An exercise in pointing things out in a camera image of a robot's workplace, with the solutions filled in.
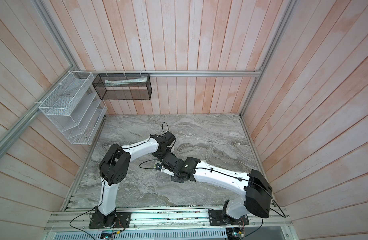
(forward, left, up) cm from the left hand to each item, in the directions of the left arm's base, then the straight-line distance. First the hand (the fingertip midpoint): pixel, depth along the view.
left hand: (162, 157), depth 95 cm
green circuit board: (-41, +25, -3) cm, 48 cm away
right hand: (-12, -10, +11) cm, 19 cm away
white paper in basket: (+34, +30, +34) cm, 57 cm away
